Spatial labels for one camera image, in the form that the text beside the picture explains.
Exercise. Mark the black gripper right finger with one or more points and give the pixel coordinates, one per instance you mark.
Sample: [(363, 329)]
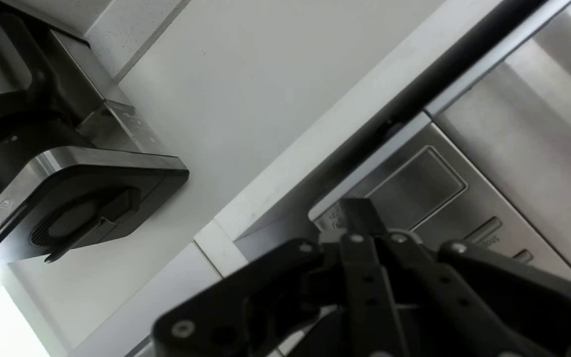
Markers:
[(484, 297)]

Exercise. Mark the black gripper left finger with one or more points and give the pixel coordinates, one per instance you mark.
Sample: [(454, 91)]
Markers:
[(246, 303)]

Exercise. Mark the stainless steel microwave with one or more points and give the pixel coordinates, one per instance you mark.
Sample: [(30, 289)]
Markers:
[(524, 151)]

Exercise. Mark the black silver coffee maker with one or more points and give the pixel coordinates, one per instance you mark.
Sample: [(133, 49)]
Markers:
[(99, 184)]

